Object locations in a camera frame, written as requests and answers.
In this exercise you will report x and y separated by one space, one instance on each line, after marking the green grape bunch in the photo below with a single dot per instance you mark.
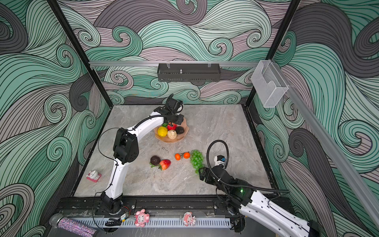
196 159

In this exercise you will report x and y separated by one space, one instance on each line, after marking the pink haired doll toy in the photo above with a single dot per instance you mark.
189 219

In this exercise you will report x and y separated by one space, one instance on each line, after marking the yellow lemon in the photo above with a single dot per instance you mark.
162 131

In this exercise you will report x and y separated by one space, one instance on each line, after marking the dark avocado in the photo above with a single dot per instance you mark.
179 130

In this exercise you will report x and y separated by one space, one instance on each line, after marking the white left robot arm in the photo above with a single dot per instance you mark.
126 151

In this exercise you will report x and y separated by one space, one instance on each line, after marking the black corner frame post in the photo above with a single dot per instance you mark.
81 53
283 27

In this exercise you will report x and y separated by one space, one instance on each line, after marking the white slotted cable duct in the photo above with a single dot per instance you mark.
164 222

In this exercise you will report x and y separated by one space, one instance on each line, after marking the white figurine on pink base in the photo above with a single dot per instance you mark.
93 176

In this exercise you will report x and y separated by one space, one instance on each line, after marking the cream fake garlic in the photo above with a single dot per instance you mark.
171 134

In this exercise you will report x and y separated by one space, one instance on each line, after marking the dark brown mangosteen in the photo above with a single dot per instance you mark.
155 161

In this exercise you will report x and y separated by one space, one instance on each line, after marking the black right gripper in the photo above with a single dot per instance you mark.
206 170

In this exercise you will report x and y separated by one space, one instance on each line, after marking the glitter purple cylinder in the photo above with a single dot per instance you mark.
58 220

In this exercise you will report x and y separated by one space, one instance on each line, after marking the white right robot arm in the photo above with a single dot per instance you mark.
250 202

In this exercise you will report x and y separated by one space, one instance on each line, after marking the aluminium rail back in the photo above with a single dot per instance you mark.
132 63

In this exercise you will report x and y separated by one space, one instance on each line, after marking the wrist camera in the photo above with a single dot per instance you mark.
175 106
220 160

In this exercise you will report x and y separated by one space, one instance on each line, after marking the clear acrylic wall box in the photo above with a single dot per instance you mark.
268 81

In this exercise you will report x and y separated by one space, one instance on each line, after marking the pink cat toy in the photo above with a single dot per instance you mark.
141 218

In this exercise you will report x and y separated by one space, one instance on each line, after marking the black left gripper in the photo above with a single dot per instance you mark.
180 119

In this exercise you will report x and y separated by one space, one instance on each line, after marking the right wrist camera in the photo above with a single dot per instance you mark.
220 160

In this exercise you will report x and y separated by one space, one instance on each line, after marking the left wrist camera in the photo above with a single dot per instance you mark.
175 106

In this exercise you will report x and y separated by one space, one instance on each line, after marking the aluminium rail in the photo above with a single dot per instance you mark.
132 63
303 101

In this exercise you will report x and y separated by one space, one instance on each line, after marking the aluminium rail right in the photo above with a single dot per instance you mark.
303 101

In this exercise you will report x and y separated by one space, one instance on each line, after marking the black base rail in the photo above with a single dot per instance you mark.
156 206

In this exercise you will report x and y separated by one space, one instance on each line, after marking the black wall tray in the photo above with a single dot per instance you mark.
194 73

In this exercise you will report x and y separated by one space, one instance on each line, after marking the black corner frame post left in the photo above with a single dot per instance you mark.
81 53

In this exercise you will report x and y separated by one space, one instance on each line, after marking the red fake apple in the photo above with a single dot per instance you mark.
171 126

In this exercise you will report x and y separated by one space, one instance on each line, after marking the black corner frame post right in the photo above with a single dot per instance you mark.
283 27

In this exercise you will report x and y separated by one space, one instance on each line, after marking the orange tomato right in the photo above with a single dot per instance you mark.
186 155

